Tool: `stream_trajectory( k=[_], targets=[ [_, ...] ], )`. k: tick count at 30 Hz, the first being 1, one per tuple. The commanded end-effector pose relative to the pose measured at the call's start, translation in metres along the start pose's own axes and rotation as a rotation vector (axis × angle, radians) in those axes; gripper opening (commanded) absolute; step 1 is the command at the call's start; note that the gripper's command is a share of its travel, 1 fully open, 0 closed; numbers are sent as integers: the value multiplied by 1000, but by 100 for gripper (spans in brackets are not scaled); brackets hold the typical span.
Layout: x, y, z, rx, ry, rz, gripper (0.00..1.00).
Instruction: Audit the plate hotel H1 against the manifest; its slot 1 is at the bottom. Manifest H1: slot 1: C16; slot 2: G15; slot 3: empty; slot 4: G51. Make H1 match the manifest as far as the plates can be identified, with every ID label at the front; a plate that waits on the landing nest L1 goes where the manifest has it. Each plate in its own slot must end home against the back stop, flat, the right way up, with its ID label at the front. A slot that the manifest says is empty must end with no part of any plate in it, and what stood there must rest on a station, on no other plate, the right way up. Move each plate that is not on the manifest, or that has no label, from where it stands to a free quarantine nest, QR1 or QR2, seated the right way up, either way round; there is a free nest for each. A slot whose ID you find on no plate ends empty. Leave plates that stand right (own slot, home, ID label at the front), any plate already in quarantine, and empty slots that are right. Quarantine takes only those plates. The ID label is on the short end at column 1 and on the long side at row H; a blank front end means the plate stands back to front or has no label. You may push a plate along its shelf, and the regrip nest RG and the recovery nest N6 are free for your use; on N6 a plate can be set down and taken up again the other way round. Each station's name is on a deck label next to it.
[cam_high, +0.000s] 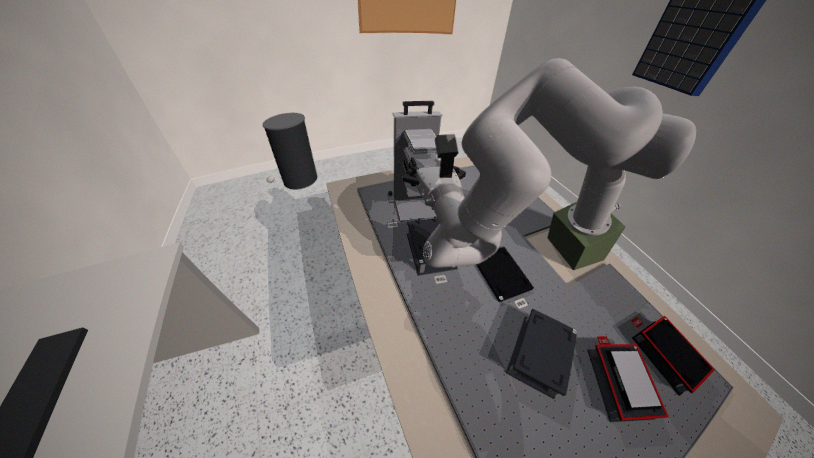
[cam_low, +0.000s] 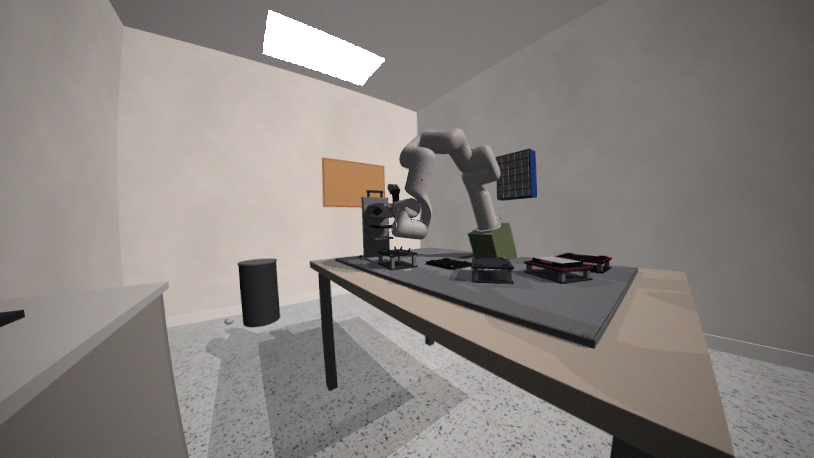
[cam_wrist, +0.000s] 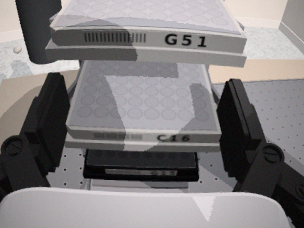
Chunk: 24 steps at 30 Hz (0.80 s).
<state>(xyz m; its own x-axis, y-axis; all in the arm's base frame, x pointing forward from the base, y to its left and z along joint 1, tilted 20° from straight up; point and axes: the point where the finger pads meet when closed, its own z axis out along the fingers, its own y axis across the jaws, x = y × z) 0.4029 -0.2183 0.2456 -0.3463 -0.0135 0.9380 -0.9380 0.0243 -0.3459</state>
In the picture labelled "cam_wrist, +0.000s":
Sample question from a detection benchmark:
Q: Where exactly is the grey base plate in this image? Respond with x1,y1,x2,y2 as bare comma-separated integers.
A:
46,79,304,193

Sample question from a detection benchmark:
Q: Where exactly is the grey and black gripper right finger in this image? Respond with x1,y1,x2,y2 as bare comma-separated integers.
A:
216,78,304,228

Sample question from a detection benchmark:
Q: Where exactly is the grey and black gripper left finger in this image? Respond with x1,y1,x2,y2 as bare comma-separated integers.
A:
0,72,71,203

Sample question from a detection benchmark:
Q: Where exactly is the white microplate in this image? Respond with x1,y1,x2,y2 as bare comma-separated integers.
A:
45,0,247,68
64,60,222,152

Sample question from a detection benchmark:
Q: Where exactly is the black microplate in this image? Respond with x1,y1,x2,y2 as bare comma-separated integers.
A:
83,149,199,182

